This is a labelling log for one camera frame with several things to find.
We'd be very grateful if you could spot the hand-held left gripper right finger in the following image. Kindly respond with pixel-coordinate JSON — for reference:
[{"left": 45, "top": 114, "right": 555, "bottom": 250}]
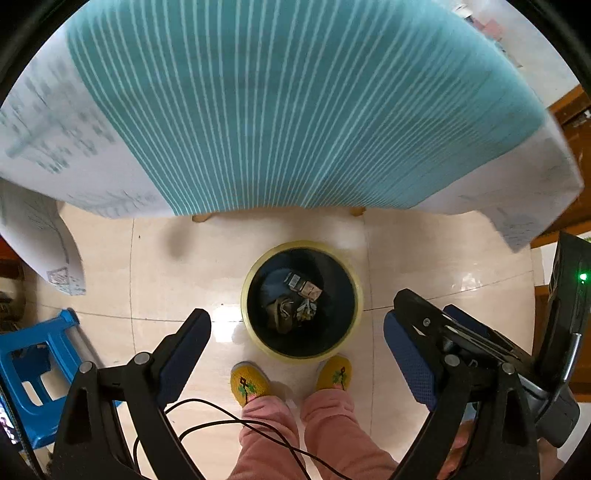
[{"left": 383, "top": 288, "right": 539, "bottom": 480}]

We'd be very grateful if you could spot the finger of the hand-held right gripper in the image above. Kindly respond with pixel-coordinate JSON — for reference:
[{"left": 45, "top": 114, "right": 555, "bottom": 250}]
[{"left": 442, "top": 304, "right": 536, "bottom": 370}]

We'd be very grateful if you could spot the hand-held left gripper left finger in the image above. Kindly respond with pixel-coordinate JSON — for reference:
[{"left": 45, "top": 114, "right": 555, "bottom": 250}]
[{"left": 51, "top": 308, "right": 212, "bottom": 480}]

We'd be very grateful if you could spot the yellow round trash bin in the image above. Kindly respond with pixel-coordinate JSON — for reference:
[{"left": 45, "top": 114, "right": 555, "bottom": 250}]
[{"left": 241, "top": 241, "right": 365, "bottom": 365}]

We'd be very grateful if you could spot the person's right hand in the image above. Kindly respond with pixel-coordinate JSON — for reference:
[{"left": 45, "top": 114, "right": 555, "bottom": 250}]
[{"left": 436, "top": 415, "right": 472, "bottom": 480}]

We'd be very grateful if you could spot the yellow knitted slipper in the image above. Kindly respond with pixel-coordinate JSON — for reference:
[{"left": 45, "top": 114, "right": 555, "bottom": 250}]
[
  {"left": 231, "top": 361, "right": 272, "bottom": 408},
  {"left": 316, "top": 355, "right": 352, "bottom": 392}
]

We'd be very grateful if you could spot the crumpled brown paper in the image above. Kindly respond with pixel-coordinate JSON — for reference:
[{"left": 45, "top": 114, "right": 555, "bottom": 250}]
[{"left": 265, "top": 298, "right": 298, "bottom": 333}]

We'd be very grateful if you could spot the person's right leg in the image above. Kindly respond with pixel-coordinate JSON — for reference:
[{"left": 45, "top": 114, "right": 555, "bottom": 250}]
[{"left": 300, "top": 388, "right": 399, "bottom": 480}]

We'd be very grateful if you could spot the person's leg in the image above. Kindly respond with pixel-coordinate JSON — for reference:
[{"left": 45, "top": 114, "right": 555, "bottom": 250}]
[
  {"left": 300, "top": 388, "right": 399, "bottom": 480},
  {"left": 228, "top": 394, "right": 302, "bottom": 480}
]

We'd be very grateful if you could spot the person's left leg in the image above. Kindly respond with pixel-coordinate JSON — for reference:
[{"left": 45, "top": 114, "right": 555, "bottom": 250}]
[{"left": 228, "top": 394, "right": 302, "bottom": 480}]

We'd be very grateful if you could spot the small printed carton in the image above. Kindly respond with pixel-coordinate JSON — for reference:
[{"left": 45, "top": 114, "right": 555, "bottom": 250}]
[{"left": 288, "top": 273, "right": 322, "bottom": 301}]

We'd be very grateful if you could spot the blue plastic stool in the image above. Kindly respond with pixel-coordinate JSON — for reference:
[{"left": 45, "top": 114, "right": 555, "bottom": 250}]
[{"left": 0, "top": 308, "right": 123, "bottom": 450}]

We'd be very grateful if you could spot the teal striped printed tablecloth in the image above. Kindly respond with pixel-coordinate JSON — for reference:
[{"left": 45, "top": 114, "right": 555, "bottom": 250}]
[{"left": 0, "top": 0, "right": 586, "bottom": 296}]

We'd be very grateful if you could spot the black cable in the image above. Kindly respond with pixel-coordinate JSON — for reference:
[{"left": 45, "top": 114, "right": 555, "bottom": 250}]
[{"left": 133, "top": 398, "right": 354, "bottom": 480}]

